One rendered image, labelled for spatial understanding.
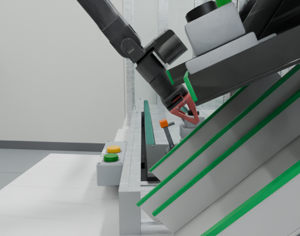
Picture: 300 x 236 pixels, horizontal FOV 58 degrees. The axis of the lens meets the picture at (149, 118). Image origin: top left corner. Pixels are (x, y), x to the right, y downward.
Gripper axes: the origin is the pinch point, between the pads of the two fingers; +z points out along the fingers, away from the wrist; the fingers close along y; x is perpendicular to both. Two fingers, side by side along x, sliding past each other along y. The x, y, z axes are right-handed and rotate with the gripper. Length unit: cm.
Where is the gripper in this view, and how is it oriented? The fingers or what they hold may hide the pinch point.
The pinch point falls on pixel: (193, 118)
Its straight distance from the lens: 71.1
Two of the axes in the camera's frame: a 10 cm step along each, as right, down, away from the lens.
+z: 6.6, 7.3, 1.9
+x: -7.5, 6.5, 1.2
